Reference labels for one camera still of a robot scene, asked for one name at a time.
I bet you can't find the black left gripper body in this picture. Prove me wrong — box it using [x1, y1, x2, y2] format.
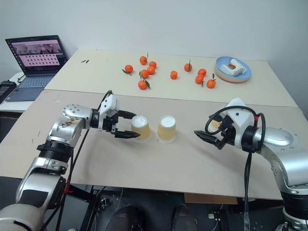
[101, 109, 121, 136]

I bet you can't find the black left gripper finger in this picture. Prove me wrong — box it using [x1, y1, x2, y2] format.
[113, 129, 141, 140]
[118, 110, 138, 120]

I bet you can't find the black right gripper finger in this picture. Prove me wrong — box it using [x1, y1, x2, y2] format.
[193, 130, 221, 145]

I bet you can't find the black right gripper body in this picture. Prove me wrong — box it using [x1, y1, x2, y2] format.
[215, 115, 238, 151]

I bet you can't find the tan paper cup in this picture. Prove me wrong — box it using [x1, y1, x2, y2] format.
[130, 115, 152, 144]
[156, 115, 177, 144]

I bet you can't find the pink plate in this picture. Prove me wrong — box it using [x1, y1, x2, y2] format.
[215, 68, 251, 84]

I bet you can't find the light blue plate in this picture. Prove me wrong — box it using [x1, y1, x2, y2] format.
[215, 56, 252, 79]

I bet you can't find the white plastic part with orange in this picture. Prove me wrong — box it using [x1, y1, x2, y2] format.
[221, 58, 247, 77]

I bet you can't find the dark rounded shape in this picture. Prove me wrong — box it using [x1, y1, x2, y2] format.
[171, 204, 199, 231]
[111, 204, 145, 231]

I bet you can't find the white side table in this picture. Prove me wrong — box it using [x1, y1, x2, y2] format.
[0, 71, 35, 114]

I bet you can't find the open grey laptop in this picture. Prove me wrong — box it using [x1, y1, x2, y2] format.
[5, 35, 69, 103]

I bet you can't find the black electronic device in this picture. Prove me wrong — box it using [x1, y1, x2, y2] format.
[0, 80, 17, 104]

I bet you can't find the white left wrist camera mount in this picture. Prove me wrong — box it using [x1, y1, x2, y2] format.
[99, 94, 120, 119]

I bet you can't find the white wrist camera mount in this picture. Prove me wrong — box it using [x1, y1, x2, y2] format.
[223, 97, 257, 146]
[99, 94, 120, 119]

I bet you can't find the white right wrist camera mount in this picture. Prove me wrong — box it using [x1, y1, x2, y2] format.
[223, 97, 257, 146]

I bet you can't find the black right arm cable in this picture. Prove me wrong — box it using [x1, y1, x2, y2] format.
[205, 105, 267, 231]

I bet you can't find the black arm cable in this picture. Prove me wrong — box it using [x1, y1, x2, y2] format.
[205, 105, 267, 231]
[39, 90, 114, 231]

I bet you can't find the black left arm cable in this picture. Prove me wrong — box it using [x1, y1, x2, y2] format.
[39, 90, 114, 231]

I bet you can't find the black metal table frame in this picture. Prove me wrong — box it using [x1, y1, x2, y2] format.
[64, 184, 107, 231]

